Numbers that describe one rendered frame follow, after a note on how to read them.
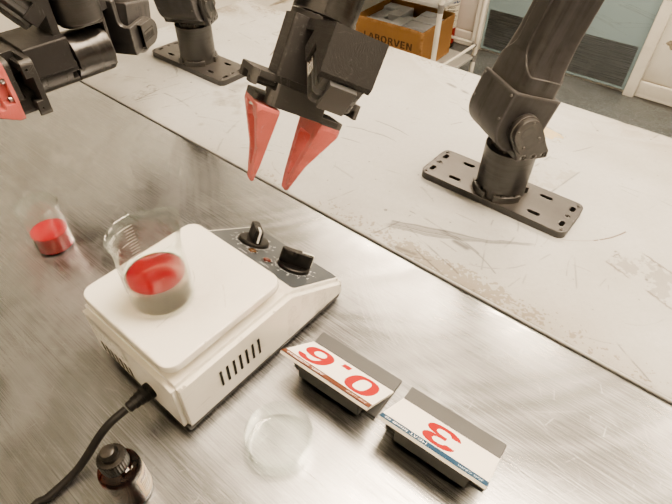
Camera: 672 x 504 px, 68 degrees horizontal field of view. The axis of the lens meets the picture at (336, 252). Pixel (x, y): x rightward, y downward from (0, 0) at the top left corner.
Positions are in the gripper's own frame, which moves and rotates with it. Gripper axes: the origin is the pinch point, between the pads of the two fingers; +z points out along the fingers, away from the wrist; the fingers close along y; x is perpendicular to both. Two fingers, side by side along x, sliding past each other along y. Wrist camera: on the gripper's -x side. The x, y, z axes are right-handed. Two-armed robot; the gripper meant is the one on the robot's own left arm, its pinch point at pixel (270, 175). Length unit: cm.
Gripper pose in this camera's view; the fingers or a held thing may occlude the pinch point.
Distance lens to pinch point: 49.3
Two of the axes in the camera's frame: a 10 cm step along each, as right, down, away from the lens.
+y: 8.8, 2.0, 4.3
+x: -3.1, -4.3, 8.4
